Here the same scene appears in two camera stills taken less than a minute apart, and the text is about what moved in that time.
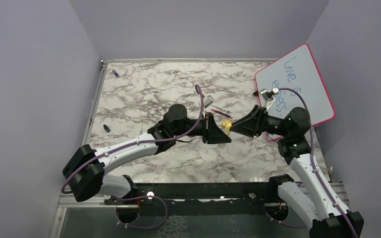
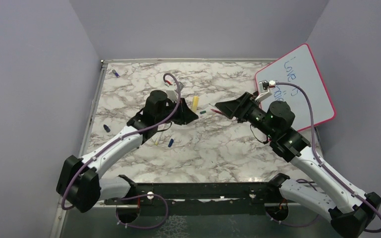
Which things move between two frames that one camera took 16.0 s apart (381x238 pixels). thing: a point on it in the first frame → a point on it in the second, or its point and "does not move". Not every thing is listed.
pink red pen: [221, 113] does not move
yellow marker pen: [227, 124] → [195, 100]
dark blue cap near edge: [106, 128] does not move
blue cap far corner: [114, 72] does not move
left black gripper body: [207, 128] → [179, 116]
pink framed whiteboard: [296, 80] does not move
